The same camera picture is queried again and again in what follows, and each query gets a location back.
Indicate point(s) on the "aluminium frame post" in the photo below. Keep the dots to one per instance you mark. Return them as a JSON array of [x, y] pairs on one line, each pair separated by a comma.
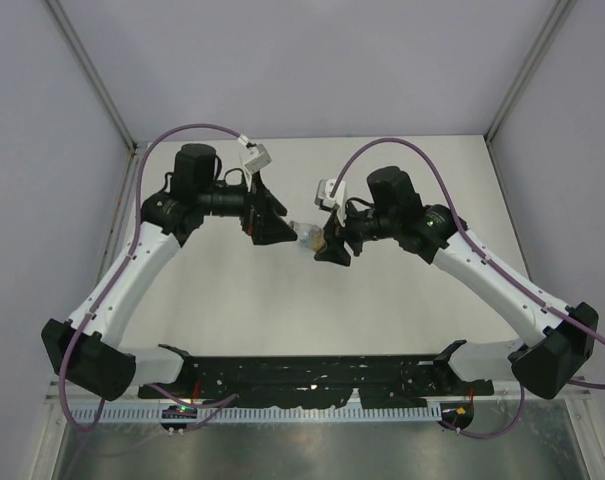
[[542, 42], [72, 39]]

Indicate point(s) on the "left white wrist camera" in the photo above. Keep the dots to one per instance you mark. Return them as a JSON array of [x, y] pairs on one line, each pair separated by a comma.
[[254, 158]]

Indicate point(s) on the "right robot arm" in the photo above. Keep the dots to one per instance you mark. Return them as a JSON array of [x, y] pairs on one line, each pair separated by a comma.
[[550, 346]]

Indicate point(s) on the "white slotted cable duct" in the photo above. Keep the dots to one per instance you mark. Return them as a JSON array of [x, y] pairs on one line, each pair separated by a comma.
[[352, 412]]

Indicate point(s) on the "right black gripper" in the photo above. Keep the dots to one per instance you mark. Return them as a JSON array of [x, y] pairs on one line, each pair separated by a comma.
[[336, 235]]

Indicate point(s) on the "left aluminium frame post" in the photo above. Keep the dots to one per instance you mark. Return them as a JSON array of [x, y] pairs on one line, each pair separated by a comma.
[[72, 39]]

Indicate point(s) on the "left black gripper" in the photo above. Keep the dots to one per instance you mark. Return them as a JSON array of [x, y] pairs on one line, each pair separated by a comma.
[[256, 223]]

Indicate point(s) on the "right aluminium frame post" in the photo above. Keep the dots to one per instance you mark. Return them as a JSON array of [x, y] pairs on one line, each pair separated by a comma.
[[542, 42]]

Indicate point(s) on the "clear pill bottle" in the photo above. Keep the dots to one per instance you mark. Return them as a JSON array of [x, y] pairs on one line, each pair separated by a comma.
[[309, 236]]

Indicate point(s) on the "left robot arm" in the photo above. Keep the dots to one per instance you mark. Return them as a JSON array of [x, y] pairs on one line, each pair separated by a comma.
[[85, 349]]

